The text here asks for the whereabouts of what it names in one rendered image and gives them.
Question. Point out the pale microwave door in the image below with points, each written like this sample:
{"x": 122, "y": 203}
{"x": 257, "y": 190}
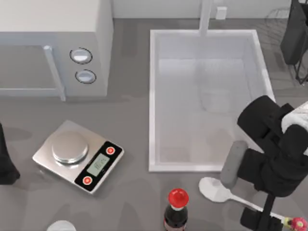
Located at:
{"x": 24, "y": 67}

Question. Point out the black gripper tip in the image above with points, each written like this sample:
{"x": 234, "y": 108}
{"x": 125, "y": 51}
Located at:
{"x": 6, "y": 163}

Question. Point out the large round microwave knob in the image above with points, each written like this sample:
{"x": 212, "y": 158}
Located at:
{"x": 80, "y": 55}

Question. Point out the tall white tap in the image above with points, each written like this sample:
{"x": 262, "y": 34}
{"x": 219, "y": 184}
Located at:
{"x": 205, "y": 16}

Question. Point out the pale microwave oven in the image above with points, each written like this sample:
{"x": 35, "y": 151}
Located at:
{"x": 101, "y": 48}

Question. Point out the white cup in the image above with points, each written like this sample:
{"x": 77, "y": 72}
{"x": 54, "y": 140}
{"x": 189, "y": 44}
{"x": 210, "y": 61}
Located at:
{"x": 60, "y": 226}

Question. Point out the small round microwave knob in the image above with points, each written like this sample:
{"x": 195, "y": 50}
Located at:
{"x": 85, "y": 76}

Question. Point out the silver kitchen scale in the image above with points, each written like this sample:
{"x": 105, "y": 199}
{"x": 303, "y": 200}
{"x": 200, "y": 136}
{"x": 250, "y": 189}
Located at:
{"x": 69, "y": 149}

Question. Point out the black chair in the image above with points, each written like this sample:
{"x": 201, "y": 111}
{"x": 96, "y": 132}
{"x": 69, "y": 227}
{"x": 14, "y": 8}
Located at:
{"x": 294, "y": 36}

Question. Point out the white sink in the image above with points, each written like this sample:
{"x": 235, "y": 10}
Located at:
{"x": 192, "y": 96}

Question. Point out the dark bottle with red cap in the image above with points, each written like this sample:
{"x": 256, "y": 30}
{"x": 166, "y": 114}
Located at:
{"x": 175, "y": 214}

